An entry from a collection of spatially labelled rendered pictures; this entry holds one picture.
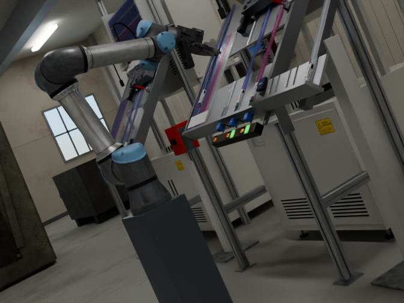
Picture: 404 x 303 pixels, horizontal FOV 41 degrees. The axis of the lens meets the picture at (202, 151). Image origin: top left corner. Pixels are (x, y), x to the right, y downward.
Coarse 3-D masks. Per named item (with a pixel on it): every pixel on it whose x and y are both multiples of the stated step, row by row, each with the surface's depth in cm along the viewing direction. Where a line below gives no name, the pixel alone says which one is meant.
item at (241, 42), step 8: (280, 0) 224; (288, 0) 216; (240, 8) 263; (264, 8) 236; (272, 8) 227; (232, 16) 270; (240, 16) 258; (264, 16) 232; (272, 16) 224; (232, 24) 264; (256, 24) 236; (272, 24) 220; (280, 24) 213; (232, 32) 259; (256, 32) 232; (264, 32) 224; (240, 40) 244; (248, 40) 236; (256, 40) 229; (240, 48) 240; (232, 56) 248
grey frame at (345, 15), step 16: (224, 0) 278; (352, 16) 215; (352, 32) 214; (352, 48) 217; (368, 64) 215; (368, 80) 217; (384, 96) 217; (384, 112) 217; (288, 144) 193; (400, 144) 217; (192, 160) 261; (304, 160) 194; (400, 160) 219; (208, 176) 260; (304, 176) 194; (208, 192) 261; (304, 192) 196; (224, 208) 261; (320, 208) 195; (224, 224) 260; (320, 224) 197; (336, 240) 196; (240, 256) 262; (336, 256) 196; (352, 272) 197
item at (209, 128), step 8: (232, 112) 212; (240, 112) 207; (256, 112) 202; (264, 112) 200; (216, 120) 223; (224, 120) 220; (240, 120) 215; (192, 128) 244; (200, 128) 238; (208, 128) 235; (192, 136) 252; (200, 136) 248
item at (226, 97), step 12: (252, 72) 217; (264, 72) 207; (228, 84) 234; (240, 84) 223; (252, 84) 212; (216, 96) 241; (228, 96) 229; (216, 108) 235; (228, 108) 223; (240, 108) 212
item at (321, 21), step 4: (328, 0) 161; (324, 4) 162; (328, 4) 161; (324, 8) 161; (324, 12) 160; (320, 16) 161; (324, 16) 160; (320, 20) 160; (324, 20) 160; (320, 24) 159; (320, 28) 159; (316, 32) 160; (320, 32) 159; (316, 36) 159; (320, 36) 159; (316, 40) 158; (316, 44) 158; (316, 48) 158; (312, 52) 158; (316, 52) 158; (312, 56) 158; (312, 60) 157
